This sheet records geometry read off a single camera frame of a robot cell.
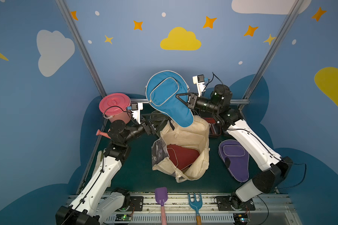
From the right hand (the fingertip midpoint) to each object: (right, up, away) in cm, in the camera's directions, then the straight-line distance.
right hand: (179, 94), depth 63 cm
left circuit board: (-29, -62, +8) cm, 69 cm away
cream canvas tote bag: (+12, -23, +26) cm, 36 cm away
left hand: (-8, -11, -1) cm, 13 cm away
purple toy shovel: (-10, -54, +14) cm, 57 cm away
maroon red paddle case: (+4, -37, +30) cm, 48 cm away
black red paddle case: (+19, -16, +9) cm, 27 cm away
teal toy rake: (+9, -58, +10) cm, 59 cm away
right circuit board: (+32, -63, +9) cm, 72 cm away
